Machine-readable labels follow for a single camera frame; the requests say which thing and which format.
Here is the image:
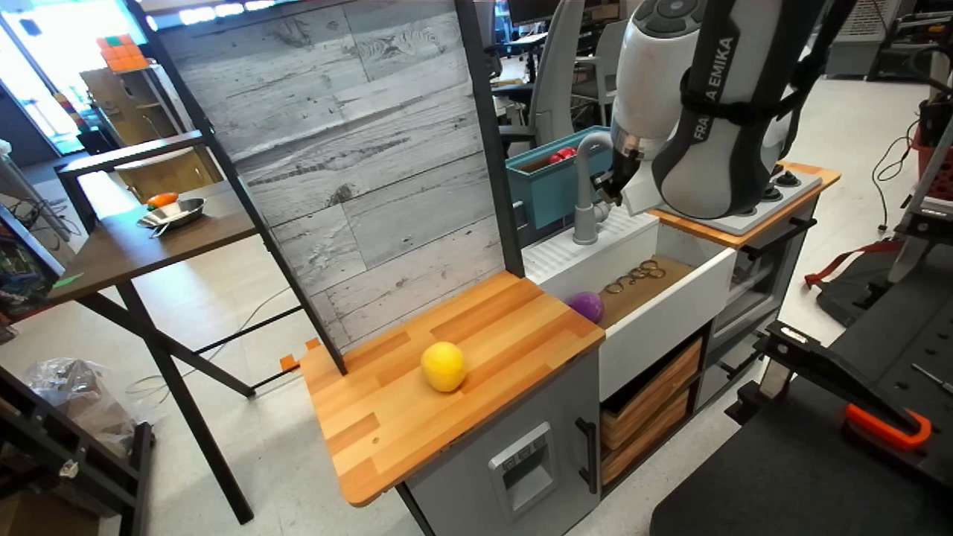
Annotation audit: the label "grey toy kitchen cabinet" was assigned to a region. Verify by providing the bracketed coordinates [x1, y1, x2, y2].
[395, 159, 841, 536]

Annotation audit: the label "teal plastic bin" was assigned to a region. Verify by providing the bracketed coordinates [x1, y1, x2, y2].
[503, 125, 618, 231]

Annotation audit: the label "black clamp orange handle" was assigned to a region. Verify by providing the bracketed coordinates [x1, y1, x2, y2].
[752, 322, 938, 457]

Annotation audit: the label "black work platform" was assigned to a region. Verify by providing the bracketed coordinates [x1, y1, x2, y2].
[649, 240, 953, 536]

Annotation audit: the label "white cable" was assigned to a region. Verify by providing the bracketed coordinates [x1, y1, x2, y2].
[870, 118, 922, 213]

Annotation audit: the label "grey wood backdrop panel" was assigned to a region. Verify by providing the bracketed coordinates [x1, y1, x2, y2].
[145, 0, 526, 374]

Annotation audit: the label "wooden butcher block countertop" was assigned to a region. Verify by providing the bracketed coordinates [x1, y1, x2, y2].
[298, 271, 606, 508]

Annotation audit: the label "light grey chair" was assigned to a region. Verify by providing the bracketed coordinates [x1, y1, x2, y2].
[575, 15, 626, 128]

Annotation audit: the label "grey toy stove top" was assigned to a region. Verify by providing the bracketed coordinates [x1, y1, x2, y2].
[719, 167, 824, 237]

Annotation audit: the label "purple toy ball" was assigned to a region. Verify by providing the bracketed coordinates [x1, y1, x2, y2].
[564, 289, 606, 323]

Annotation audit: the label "clear plastic bag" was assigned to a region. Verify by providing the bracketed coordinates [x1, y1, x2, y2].
[27, 354, 137, 457]

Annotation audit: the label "orange box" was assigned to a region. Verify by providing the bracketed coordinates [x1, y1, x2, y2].
[94, 33, 151, 78]

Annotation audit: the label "white toy sink basin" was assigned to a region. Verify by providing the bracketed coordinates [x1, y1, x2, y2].
[521, 203, 737, 401]

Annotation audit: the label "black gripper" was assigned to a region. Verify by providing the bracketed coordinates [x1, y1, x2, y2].
[596, 133, 649, 206]

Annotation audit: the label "brown table black legs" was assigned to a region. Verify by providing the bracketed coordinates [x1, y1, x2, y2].
[0, 176, 307, 526]

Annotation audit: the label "grey office chair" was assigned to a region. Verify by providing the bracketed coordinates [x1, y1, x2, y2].
[492, 0, 588, 152]

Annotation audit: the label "orange white tool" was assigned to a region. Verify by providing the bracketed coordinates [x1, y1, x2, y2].
[137, 189, 209, 237]

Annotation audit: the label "wooden drawer crates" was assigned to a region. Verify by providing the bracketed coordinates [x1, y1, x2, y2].
[597, 335, 709, 487]

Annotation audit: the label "black low shelf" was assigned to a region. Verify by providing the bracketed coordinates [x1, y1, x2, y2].
[0, 365, 158, 536]

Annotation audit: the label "yellow toy lemon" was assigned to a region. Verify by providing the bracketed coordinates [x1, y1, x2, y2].
[420, 340, 471, 395]

